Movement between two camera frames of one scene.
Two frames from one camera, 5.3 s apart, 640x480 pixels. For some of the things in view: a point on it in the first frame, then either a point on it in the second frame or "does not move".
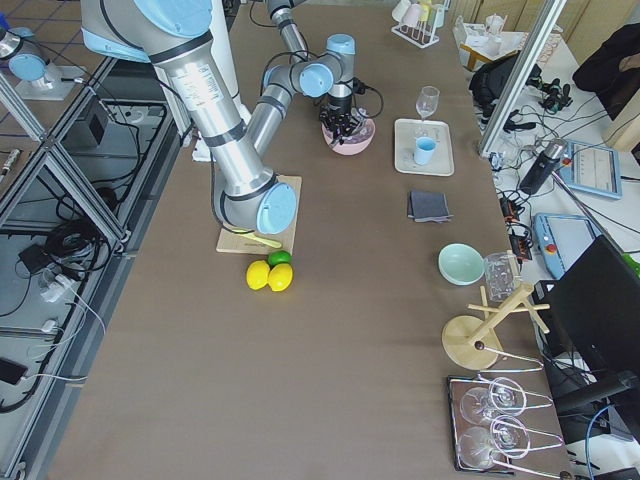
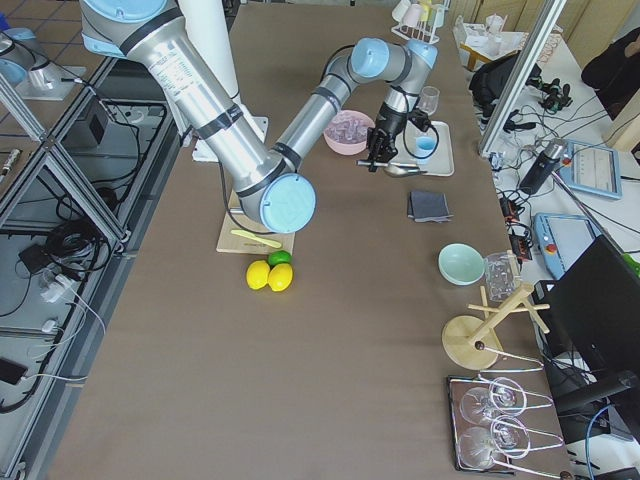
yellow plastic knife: x=257 y=238 does not move
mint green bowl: x=460 y=264 does not move
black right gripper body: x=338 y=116 → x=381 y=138
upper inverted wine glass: x=504 y=396 does not move
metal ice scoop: x=361 y=113 → x=394 y=170
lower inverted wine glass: x=508 y=439 does not move
